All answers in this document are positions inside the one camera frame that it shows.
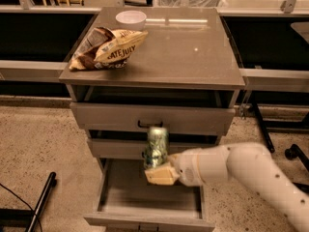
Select white bowl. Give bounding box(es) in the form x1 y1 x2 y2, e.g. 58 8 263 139
116 11 147 31

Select grey bottom drawer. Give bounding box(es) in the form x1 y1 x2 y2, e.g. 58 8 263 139
84 159 215 232

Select green soda can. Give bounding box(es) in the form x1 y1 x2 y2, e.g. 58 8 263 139
143 127 169 169

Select yellow brown chip bag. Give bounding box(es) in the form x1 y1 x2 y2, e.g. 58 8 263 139
69 27 148 71

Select grey drawer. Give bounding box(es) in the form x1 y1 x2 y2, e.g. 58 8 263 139
70 102 235 136
84 159 215 232
87 138 213 160

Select black chair base legs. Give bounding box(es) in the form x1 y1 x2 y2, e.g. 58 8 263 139
250 103 309 193

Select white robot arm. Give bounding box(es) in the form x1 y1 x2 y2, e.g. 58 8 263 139
143 142 309 232

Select grey drawer cabinet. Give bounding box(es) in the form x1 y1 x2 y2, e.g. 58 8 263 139
59 6 246 232

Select black cable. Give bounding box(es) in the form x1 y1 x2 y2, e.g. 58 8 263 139
0 182 43 232

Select black stand leg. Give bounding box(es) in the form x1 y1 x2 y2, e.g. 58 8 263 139
0 172 57 232

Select grey middle drawer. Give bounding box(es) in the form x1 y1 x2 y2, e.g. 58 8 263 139
87 138 213 160

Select grey metal rail frame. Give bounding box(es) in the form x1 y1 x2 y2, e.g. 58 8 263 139
0 0 309 92

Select grey top drawer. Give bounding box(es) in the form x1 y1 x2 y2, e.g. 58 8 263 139
70 102 235 136

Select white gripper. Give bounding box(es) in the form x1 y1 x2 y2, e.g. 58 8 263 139
145 149 202 187

